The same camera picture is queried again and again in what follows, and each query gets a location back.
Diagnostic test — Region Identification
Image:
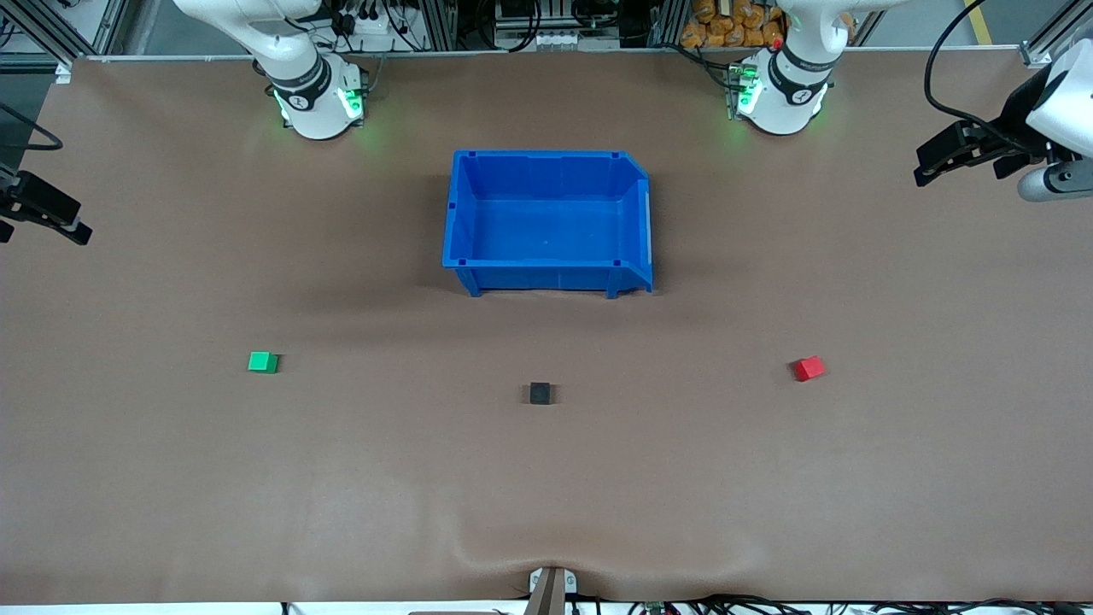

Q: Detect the orange snack bag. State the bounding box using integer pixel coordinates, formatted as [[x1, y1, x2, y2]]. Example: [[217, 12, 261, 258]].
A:
[[681, 0, 786, 50]]

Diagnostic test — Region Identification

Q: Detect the white power strip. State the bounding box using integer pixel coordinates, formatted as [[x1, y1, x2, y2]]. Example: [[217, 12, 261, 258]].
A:
[[329, 9, 411, 52]]

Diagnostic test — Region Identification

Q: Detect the brown table mat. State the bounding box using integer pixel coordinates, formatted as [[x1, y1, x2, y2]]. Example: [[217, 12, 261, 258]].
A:
[[0, 47, 1093, 606]]

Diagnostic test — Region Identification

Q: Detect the blue plastic storage bin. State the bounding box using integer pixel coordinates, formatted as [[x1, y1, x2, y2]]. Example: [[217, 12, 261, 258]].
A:
[[441, 149, 655, 300]]

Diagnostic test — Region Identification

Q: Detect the aluminium frame profile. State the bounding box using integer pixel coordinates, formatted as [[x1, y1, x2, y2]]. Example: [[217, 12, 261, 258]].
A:
[[0, 0, 129, 85], [1020, 0, 1093, 67]]

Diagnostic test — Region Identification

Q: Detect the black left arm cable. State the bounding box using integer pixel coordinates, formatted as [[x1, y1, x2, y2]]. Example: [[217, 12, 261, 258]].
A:
[[925, 0, 1038, 150]]

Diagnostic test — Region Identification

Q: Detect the grey camera pole mount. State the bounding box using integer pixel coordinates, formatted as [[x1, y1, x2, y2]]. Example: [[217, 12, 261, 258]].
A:
[[525, 565, 579, 615]]

